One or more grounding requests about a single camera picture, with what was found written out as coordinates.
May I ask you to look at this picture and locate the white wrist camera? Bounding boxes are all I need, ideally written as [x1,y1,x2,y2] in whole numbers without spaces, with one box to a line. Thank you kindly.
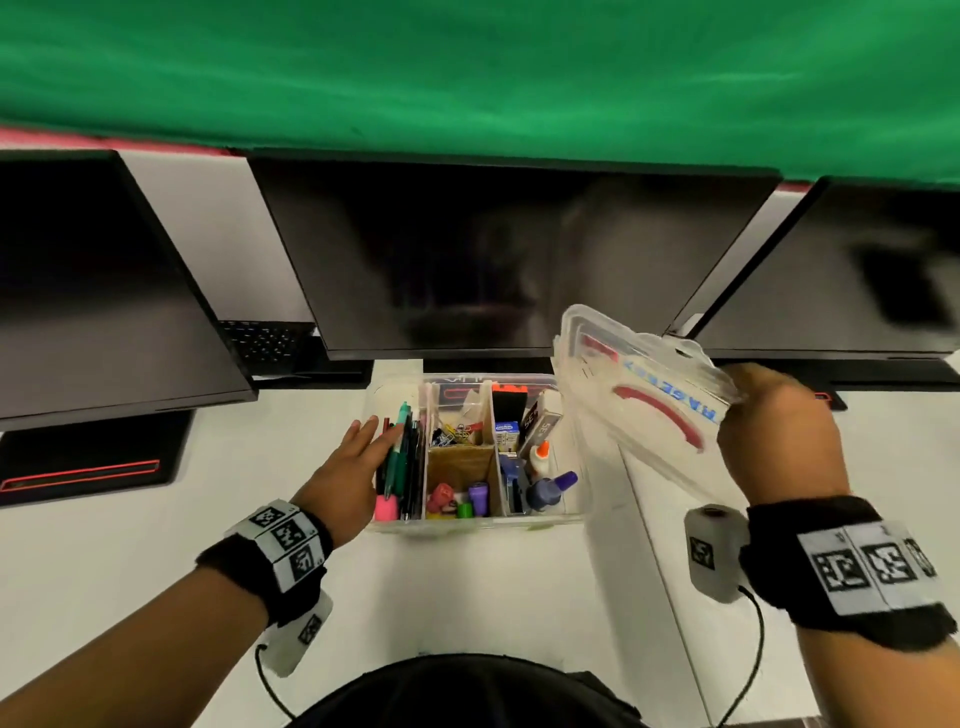
[683,504,752,604]
[258,592,334,679]

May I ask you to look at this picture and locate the white desk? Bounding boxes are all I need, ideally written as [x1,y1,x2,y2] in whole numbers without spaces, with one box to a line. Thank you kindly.
[0,358,960,728]

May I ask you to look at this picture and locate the pile of coloured paper clips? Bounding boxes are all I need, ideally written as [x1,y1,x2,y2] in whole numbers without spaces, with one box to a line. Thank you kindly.
[431,419,486,450]

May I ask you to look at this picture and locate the person's left hand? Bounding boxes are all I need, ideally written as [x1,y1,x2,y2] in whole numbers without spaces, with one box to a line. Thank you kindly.
[290,416,406,549]

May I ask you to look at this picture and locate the long black staple box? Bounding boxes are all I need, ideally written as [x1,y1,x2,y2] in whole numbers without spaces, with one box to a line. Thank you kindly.
[519,389,564,456]

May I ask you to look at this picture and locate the blue staple remover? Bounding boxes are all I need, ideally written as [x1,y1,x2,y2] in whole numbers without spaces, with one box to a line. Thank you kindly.
[500,453,531,516]

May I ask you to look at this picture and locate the person's right hand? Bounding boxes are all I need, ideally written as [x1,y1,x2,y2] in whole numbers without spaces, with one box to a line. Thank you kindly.
[716,362,853,509]

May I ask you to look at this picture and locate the black monitor stand base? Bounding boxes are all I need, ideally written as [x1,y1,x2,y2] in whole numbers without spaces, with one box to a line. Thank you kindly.
[0,410,195,509]
[712,358,960,412]

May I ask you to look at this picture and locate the black marker wristband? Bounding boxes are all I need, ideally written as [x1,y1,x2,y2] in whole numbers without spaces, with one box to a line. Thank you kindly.
[738,494,960,652]
[196,498,335,628]

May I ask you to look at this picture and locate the clear plastic storage box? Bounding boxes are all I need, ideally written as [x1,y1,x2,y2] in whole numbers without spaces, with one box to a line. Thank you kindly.
[362,372,594,536]

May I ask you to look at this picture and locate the person's black clothing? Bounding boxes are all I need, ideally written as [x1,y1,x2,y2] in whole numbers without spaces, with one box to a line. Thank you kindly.
[288,654,650,728]

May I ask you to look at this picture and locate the black computer monitor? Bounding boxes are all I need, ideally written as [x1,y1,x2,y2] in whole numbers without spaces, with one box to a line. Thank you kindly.
[0,149,259,434]
[247,149,784,363]
[671,176,960,363]

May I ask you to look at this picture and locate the green backdrop cloth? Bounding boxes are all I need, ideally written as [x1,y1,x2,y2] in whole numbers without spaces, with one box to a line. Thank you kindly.
[0,0,960,189]

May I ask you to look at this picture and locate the bundle of pens and markers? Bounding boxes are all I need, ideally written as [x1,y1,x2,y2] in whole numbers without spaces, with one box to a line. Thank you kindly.
[373,402,427,523]

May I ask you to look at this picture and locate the clear plastic lid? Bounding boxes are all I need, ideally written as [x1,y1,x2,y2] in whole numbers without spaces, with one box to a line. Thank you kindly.
[552,303,745,502]

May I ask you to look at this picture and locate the black keyboard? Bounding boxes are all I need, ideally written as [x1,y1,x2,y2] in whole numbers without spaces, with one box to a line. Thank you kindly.
[251,337,375,390]
[221,320,318,376]

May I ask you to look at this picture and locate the purple ink bottle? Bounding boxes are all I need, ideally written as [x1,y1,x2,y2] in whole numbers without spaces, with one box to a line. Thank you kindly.
[526,470,580,514]

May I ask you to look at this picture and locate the black stapler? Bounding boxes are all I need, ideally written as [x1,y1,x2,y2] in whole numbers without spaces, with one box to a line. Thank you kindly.
[491,383,531,433]

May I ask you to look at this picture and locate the black cable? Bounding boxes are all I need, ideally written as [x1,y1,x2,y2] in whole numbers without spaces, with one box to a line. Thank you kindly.
[716,586,767,728]
[254,643,298,721]

